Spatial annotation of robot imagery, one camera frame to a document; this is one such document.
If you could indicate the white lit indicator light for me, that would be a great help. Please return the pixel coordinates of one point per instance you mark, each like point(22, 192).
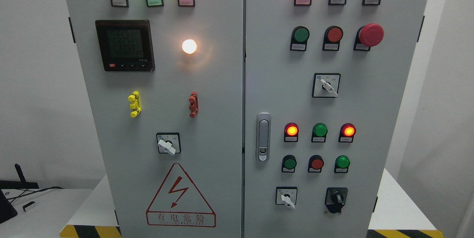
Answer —
point(189, 46)

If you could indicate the grey right cabinet door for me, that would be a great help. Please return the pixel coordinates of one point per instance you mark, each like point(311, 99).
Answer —
point(280, 82)

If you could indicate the silver door lock handle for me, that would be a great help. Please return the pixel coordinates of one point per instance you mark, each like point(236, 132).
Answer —
point(263, 128)

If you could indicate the green push button lower right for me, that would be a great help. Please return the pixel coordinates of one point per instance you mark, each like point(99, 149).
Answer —
point(342, 164)

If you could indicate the black digital power meter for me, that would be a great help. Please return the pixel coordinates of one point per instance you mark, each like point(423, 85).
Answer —
point(126, 45)

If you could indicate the white selector switch lower right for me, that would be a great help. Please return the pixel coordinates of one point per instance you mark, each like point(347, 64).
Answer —
point(286, 196)

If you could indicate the black rotary knob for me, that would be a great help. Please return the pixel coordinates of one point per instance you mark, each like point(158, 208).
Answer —
point(335, 199)

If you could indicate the red indicator middle right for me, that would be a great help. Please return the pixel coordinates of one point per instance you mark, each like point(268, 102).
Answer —
point(347, 132)

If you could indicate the red push button upper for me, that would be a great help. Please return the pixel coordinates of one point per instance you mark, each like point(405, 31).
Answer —
point(332, 38)

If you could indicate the red lit indicator middle left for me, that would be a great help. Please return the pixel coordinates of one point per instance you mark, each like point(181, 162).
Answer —
point(291, 132)

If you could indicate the grey left cabinet door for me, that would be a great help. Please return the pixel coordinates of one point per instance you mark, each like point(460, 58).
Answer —
point(211, 143)

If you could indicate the white selector switch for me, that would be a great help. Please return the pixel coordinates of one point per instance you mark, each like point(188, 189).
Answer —
point(286, 196)
point(326, 85)

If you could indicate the grey cabinet door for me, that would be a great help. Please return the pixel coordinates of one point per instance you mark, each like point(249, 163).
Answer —
point(280, 82)
point(211, 143)

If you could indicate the red emergency stop button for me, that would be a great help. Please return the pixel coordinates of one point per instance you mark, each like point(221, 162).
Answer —
point(368, 36)

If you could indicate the green indicator middle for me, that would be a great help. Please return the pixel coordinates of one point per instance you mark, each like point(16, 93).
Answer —
point(319, 133)

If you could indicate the small black white adapter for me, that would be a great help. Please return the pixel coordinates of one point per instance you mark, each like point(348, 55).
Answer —
point(28, 206)

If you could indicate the red push button lower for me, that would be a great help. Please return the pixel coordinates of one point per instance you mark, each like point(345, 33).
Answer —
point(315, 164)

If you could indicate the green push button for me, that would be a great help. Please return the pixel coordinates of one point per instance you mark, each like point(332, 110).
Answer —
point(342, 164)
point(299, 38)
point(288, 164)

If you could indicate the red electric hazard sticker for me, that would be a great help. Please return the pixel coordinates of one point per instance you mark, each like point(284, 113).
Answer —
point(179, 203)

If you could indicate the white selector switch left door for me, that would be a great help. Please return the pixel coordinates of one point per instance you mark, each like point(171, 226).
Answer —
point(168, 143)

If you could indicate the green push button upper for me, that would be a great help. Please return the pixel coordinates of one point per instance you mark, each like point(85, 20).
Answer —
point(299, 38)

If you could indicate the black device with antenna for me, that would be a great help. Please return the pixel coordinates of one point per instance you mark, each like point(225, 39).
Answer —
point(7, 211)

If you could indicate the green push button lower left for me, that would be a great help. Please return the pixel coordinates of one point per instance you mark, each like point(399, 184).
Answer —
point(288, 164)

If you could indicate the red terminal handle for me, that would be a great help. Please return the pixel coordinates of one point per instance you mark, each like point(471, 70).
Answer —
point(193, 107)

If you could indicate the white selector switch upper right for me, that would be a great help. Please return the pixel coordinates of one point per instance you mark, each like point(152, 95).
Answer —
point(326, 85)

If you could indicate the red push button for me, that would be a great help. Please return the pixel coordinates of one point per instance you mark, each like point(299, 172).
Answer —
point(315, 164)
point(332, 38)

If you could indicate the yellow terminal handle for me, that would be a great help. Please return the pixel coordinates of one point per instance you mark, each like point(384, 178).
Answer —
point(135, 104)

